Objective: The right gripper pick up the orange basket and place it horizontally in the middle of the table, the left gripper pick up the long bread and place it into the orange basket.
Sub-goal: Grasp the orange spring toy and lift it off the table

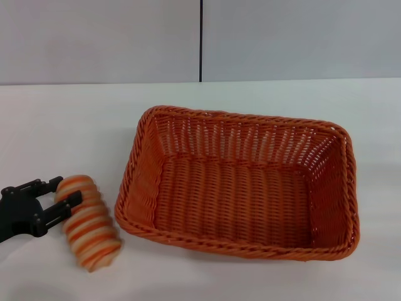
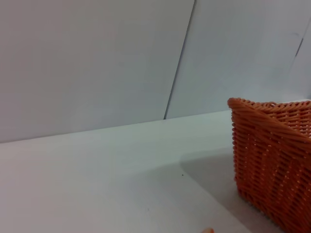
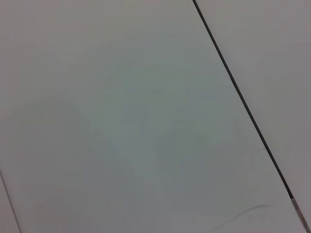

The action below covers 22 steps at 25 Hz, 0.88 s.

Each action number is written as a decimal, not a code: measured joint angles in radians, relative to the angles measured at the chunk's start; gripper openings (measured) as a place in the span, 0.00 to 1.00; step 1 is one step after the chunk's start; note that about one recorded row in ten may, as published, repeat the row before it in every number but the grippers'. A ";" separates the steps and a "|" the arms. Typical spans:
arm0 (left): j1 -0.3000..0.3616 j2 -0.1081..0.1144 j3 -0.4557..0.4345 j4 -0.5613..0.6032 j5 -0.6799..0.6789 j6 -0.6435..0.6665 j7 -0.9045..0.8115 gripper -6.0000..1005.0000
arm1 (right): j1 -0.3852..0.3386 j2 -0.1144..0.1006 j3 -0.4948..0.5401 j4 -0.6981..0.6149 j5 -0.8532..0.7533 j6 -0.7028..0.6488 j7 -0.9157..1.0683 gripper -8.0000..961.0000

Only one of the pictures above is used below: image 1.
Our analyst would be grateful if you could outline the orange woven rectangular basket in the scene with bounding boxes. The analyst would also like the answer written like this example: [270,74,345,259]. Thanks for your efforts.
[114,105,362,261]

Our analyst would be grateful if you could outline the orange cream striped bread roll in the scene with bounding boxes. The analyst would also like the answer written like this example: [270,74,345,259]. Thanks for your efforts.
[53,174,123,273]

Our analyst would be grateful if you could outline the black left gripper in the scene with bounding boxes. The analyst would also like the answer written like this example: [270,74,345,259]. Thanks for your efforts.
[0,176,83,244]

